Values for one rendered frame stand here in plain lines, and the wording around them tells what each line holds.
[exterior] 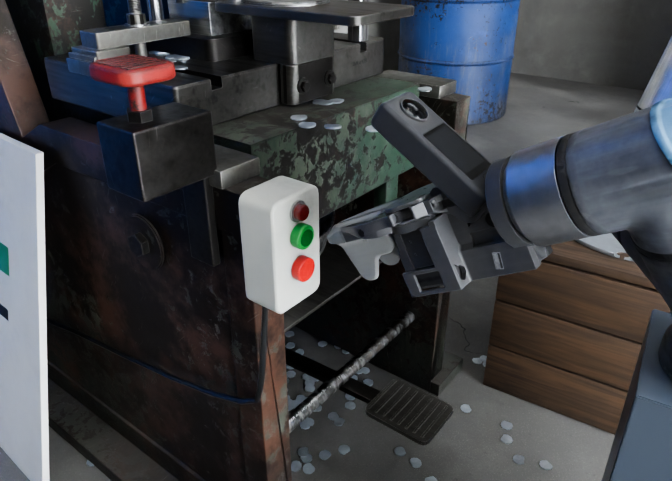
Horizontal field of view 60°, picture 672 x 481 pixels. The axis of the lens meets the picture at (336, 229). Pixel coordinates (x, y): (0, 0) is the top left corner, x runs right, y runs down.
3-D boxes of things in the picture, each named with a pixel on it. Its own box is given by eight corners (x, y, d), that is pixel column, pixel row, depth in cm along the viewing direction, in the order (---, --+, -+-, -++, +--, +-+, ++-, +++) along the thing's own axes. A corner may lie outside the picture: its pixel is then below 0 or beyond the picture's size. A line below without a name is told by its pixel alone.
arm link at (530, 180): (542, 150, 39) (581, 122, 45) (482, 169, 42) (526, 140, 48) (581, 253, 40) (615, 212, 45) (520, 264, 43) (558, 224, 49)
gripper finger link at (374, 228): (336, 249, 53) (412, 229, 47) (330, 233, 53) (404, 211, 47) (366, 230, 56) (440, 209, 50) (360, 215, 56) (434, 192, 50)
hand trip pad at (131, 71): (190, 138, 58) (181, 60, 55) (139, 155, 54) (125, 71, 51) (147, 126, 62) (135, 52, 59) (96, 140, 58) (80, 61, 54)
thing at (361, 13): (412, 102, 84) (418, 1, 78) (354, 125, 74) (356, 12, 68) (282, 78, 98) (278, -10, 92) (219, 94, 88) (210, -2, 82)
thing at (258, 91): (384, 73, 103) (385, 37, 101) (180, 136, 72) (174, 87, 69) (261, 53, 120) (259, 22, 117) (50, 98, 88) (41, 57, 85)
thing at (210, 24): (282, 24, 94) (281, -7, 92) (211, 36, 84) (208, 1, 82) (242, 19, 99) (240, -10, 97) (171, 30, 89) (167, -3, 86)
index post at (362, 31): (369, 39, 99) (371, -23, 94) (359, 42, 97) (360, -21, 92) (356, 38, 100) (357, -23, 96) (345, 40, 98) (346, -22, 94)
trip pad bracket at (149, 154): (228, 265, 69) (212, 99, 60) (160, 302, 62) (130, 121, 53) (194, 250, 72) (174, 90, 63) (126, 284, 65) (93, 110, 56)
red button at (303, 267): (315, 276, 65) (315, 254, 64) (299, 286, 64) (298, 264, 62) (307, 272, 66) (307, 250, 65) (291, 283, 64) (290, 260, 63)
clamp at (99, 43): (198, 57, 85) (190, -20, 81) (94, 77, 74) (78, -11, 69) (172, 52, 89) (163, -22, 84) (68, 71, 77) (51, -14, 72)
